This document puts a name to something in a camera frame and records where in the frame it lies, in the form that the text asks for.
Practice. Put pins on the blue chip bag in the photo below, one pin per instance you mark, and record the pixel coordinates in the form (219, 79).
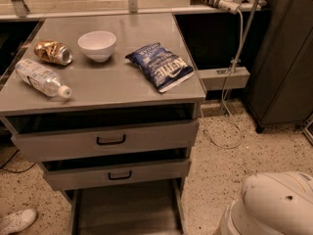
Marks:
(161, 67)

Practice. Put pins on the gold crushed can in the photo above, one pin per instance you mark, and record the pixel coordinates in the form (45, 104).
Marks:
(53, 52)

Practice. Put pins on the clear plastic water bottle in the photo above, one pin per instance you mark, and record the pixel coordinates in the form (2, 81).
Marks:
(42, 78)

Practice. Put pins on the white sneaker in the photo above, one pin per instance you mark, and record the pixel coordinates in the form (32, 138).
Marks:
(17, 221)

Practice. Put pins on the white bowl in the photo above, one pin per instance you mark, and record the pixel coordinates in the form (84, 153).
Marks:
(97, 45)

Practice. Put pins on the grey drawer cabinet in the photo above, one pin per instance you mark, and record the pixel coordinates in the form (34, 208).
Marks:
(110, 93)

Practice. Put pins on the grey top drawer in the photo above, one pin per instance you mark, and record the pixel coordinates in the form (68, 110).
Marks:
(102, 141)

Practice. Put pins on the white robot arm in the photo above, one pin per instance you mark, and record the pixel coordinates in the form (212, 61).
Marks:
(271, 203)

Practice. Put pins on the grey metal bracket box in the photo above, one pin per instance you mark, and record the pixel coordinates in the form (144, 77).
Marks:
(218, 79)

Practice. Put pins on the dark grey cabinet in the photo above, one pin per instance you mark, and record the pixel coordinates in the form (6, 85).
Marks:
(280, 88)

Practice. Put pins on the grey middle drawer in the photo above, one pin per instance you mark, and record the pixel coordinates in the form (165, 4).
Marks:
(90, 177)

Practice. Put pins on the white power adapter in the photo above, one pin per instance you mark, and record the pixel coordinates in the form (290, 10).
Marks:
(229, 6)

